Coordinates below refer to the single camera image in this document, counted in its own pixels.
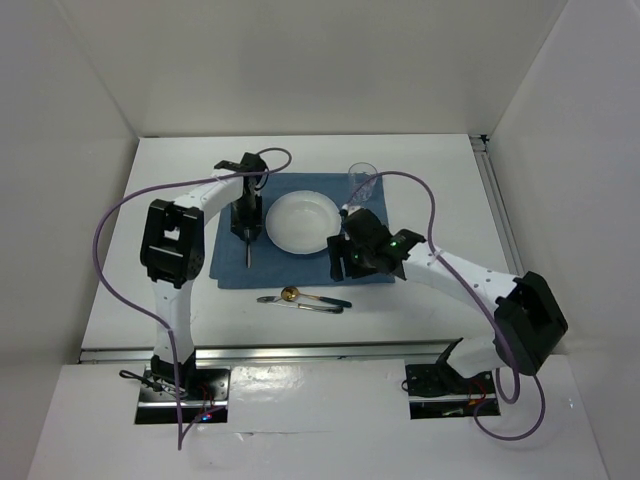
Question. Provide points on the gold spoon teal handle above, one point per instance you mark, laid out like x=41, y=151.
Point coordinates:
x=292, y=293

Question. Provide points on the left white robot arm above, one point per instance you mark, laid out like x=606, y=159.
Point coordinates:
x=173, y=253

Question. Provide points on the clear plastic cup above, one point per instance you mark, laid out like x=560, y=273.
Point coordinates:
x=362, y=182

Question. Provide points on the silver table knife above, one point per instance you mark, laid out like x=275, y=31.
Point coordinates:
x=277, y=301

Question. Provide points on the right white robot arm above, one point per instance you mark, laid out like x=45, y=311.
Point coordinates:
x=422, y=262

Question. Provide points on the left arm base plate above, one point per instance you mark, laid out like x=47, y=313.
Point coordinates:
x=205, y=400

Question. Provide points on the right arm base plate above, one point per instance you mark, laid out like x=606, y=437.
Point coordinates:
x=436, y=393

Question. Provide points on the clear glass bowl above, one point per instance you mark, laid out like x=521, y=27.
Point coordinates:
x=300, y=222

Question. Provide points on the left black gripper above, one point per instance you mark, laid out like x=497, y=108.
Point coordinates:
x=253, y=222

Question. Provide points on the aluminium front rail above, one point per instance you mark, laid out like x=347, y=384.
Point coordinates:
x=313, y=352

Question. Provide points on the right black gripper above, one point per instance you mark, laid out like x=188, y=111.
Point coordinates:
x=339, y=245

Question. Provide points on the silver fork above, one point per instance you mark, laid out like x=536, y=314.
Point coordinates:
x=248, y=253

